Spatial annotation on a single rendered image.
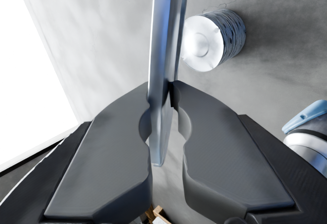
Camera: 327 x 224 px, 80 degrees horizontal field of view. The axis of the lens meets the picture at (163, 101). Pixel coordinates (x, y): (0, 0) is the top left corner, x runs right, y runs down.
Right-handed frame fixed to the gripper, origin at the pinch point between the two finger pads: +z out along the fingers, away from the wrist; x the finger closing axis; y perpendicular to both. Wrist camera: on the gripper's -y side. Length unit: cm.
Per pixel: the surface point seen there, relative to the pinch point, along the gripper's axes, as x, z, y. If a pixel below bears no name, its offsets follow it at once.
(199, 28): 20, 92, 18
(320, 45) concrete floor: 72, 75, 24
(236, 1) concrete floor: 42, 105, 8
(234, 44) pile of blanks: 39, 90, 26
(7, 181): -256, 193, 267
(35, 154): -222, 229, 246
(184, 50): 14, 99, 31
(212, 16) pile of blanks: 26, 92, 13
